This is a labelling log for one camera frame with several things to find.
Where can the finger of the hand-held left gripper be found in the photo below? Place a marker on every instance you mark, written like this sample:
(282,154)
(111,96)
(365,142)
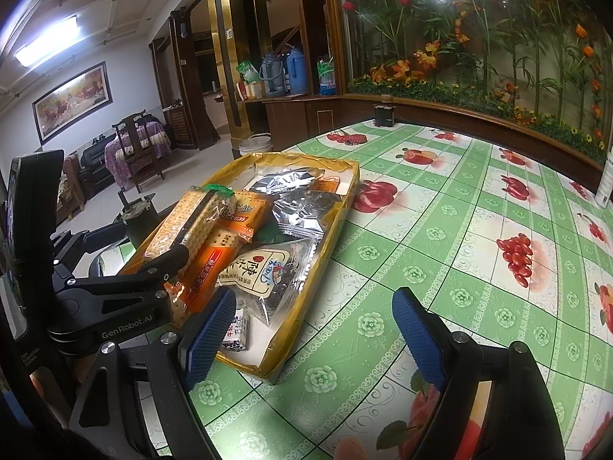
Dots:
(158,266)
(91,242)

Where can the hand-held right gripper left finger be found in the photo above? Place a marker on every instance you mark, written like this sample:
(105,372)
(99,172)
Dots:
(208,340)

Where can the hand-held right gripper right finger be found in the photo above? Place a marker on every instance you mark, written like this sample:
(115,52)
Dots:
(416,335)

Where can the small candy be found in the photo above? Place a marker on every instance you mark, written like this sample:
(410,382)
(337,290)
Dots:
(237,333)

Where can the long orange packet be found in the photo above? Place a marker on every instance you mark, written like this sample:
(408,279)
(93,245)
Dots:
(210,268)

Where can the yellow cardboard tray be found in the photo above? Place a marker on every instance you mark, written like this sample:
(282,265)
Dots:
(261,347)

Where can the cracker pack with green ends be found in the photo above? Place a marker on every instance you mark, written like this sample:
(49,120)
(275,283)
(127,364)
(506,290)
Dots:
(191,220)

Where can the clear packet with white label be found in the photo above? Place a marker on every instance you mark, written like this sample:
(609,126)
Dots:
(268,273)

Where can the black and silver foil packet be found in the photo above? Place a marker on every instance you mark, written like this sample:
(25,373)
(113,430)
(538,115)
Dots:
(299,213)

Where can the small orange packet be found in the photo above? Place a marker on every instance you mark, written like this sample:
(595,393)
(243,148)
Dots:
(328,184)

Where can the dark green round container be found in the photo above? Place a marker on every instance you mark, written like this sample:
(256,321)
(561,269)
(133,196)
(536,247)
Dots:
(139,220)

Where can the black sofa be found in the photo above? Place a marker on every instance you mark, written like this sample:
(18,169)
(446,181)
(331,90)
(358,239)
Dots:
(91,158)

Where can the wooden chair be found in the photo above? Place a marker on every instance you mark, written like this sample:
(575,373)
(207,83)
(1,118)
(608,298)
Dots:
(136,167)

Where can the green fruit print tablecloth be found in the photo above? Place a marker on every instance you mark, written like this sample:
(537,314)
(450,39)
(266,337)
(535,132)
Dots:
(431,249)

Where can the orange cracker packet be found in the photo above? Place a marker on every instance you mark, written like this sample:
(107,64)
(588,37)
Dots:
(249,211)

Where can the purple cloth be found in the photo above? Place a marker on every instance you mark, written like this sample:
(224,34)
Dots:
(143,141)

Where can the white bucket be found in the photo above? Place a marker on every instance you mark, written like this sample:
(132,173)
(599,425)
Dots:
(256,146)

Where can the ceiling light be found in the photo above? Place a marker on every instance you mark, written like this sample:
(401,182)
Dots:
(45,43)

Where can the red and white box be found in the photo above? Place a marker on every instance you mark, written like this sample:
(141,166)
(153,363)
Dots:
(249,91)

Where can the wooden counter cabinet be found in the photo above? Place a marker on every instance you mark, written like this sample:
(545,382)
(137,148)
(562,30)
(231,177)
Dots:
(297,115)

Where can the green and white bag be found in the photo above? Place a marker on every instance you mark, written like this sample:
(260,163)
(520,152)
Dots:
(249,72)

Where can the small black box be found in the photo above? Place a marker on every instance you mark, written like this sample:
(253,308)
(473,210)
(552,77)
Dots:
(383,115)

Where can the grey thermos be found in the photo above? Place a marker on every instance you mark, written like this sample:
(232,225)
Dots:
(273,74)

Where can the blue thermos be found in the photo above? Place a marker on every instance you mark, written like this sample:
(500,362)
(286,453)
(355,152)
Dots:
(297,69)

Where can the gold trimmed wooden partition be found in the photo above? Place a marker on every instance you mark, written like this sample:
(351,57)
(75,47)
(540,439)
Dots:
(225,33)

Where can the white bottle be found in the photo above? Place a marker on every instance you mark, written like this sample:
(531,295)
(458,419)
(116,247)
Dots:
(606,177)

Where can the artificial flower display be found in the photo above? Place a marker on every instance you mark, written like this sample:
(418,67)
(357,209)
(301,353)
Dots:
(479,33)

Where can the framed wall painting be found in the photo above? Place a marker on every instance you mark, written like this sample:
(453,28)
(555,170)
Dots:
(74,100)

